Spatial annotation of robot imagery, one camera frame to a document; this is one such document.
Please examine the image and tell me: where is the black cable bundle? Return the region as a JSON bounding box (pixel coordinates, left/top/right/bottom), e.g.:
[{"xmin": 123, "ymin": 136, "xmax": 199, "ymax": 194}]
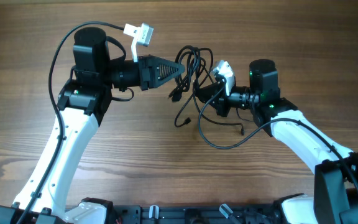
[{"xmin": 168, "ymin": 45, "xmax": 246, "ymax": 136}]

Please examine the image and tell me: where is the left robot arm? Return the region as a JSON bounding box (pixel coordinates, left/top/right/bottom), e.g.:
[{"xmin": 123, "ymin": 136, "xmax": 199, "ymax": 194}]
[{"xmin": 0, "ymin": 21, "xmax": 185, "ymax": 223}]

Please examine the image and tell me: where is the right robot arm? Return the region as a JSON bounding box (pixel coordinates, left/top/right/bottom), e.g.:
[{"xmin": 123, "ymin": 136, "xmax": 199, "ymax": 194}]
[{"xmin": 195, "ymin": 59, "xmax": 358, "ymax": 223}]

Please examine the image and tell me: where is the left camera cable black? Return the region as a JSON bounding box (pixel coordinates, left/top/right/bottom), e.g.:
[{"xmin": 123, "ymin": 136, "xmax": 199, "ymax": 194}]
[{"xmin": 10, "ymin": 21, "xmax": 123, "ymax": 223}]

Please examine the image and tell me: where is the camera cable black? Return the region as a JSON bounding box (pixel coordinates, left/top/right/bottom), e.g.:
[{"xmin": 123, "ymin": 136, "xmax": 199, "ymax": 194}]
[
  {"xmin": 197, "ymin": 77, "xmax": 358, "ymax": 224},
  {"xmin": 10, "ymin": 21, "xmax": 123, "ymax": 223}
]

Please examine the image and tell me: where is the right camera cable black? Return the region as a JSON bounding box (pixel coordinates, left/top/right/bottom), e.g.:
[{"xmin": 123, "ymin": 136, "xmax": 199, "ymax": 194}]
[{"xmin": 197, "ymin": 77, "xmax": 358, "ymax": 224}]

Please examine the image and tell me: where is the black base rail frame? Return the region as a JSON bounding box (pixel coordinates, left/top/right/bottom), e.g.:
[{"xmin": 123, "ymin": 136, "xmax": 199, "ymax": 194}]
[{"xmin": 113, "ymin": 204, "xmax": 287, "ymax": 224}]

